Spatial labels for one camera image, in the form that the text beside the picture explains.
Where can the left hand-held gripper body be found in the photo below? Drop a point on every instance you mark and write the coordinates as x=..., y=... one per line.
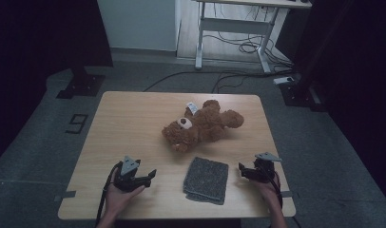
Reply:
x=127, y=182

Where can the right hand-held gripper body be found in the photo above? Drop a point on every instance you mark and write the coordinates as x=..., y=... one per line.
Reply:
x=263, y=172

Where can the grey cloth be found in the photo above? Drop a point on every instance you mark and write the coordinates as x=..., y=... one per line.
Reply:
x=207, y=180

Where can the brown teddy bear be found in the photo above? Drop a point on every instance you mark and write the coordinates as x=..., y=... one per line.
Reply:
x=207, y=124

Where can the person's left hand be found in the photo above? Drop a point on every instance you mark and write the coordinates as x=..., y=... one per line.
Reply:
x=116, y=201

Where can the person's right hand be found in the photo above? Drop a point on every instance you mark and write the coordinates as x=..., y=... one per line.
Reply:
x=272, y=193

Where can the grey tape strip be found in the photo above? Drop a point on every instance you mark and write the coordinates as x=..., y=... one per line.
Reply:
x=286, y=194
x=66, y=195

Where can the black stand base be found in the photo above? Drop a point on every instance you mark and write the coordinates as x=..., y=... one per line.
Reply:
x=297, y=95
x=83, y=85

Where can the white power strip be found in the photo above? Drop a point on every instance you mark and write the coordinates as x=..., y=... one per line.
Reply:
x=283, y=80

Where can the dark curtain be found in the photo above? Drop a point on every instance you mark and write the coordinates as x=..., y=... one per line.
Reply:
x=39, y=38
x=356, y=63

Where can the white partition panel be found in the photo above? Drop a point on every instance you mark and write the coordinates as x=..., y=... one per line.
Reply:
x=137, y=22

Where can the white desk frame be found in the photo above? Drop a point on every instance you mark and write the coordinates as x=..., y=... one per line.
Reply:
x=235, y=25

